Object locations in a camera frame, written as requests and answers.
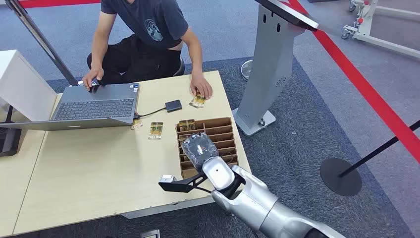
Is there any person's left hand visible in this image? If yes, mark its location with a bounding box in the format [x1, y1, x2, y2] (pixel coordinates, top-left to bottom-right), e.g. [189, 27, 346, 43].
[190, 72, 213, 100]

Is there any black metal pole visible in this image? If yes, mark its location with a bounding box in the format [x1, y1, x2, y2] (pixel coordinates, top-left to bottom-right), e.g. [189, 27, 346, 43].
[4, 0, 80, 87]

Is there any black camera bracket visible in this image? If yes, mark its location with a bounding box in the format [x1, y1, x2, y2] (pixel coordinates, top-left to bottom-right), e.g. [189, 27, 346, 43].
[158, 172, 210, 194]

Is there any person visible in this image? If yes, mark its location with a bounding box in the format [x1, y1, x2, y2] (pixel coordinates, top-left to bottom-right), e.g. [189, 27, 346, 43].
[82, 0, 213, 100]

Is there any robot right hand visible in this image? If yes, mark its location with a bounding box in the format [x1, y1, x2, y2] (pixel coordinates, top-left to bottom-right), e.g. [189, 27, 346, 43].
[180, 132, 220, 173]

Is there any person's right hand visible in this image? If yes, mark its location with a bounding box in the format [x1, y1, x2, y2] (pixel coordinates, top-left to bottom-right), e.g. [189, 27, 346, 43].
[82, 67, 105, 91]

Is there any black display base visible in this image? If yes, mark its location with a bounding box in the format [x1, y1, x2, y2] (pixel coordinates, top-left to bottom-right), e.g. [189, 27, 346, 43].
[0, 105, 22, 158]

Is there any brown wooden card organizer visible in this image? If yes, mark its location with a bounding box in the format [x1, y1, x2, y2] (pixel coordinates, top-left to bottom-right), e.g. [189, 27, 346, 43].
[175, 117, 240, 180]

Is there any black card reader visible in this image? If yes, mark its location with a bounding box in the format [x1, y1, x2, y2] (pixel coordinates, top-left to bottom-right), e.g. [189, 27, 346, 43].
[164, 99, 183, 114]

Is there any grey kiosk stand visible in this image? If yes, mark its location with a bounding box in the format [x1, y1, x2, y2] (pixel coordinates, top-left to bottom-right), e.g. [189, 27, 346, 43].
[232, 0, 319, 137]

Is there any black stanchion post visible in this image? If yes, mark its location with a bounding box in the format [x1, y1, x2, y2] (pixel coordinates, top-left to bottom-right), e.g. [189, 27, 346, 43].
[319, 119, 420, 197]

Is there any grey laptop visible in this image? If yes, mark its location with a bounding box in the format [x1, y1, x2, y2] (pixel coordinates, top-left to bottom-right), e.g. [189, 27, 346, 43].
[0, 82, 141, 132]

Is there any white display panel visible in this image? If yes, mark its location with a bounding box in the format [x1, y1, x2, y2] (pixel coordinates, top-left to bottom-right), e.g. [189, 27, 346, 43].
[0, 50, 58, 122]

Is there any dark blue carpet mat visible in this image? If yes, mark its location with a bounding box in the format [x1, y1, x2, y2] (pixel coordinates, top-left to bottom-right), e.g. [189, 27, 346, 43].
[9, 56, 415, 238]

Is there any black reader cable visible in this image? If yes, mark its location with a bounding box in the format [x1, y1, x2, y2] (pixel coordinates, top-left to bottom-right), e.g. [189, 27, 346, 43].
[133, 107, 167, 119]

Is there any round silver base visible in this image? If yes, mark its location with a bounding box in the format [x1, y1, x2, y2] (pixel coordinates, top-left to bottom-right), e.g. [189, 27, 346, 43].
[240, 59, 254, 82]

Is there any white wheeled frame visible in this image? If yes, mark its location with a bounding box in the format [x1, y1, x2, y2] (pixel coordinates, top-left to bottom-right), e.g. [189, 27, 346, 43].
[340, 0, 420, 60]

